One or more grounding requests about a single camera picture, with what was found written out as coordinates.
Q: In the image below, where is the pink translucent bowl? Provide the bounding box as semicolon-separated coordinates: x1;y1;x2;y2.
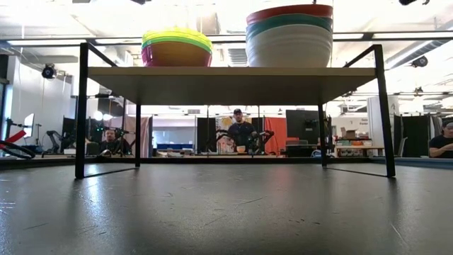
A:
141;41;213;68

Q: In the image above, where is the white ribbed bowl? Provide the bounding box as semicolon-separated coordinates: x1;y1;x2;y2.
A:
245;23;334;68

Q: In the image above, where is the yellow translucent bowl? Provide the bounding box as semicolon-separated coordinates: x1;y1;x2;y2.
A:
142;27;214;47

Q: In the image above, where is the teal bowl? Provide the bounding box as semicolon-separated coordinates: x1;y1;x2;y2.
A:
246;13;334;40

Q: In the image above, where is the red bowl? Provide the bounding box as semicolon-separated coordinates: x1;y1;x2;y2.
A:
246;4;334;26

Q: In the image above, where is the slate blue bowl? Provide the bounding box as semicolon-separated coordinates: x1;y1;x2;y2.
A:
246;14;334;31

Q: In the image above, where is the wooden shelf with black legs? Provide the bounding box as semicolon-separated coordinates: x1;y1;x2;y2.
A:
74;42;396;179

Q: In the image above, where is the person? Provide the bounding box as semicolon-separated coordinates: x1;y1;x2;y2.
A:
99;128;124;155
428;120;453;159
227;108;258;153

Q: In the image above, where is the black partition panel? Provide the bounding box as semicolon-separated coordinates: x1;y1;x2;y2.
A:
394;115;431;158
197;117;217;154

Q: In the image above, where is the orange partition panel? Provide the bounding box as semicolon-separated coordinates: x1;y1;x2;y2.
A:
264;117;288;155

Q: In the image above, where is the cardboard box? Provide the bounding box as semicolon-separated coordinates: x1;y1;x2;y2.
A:
340;127;358;140

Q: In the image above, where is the white pillar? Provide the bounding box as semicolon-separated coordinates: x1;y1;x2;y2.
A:
367;96;400;157

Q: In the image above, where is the black ceiling spotlight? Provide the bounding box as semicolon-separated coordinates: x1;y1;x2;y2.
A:
41;64;57;79
411;55;429;69

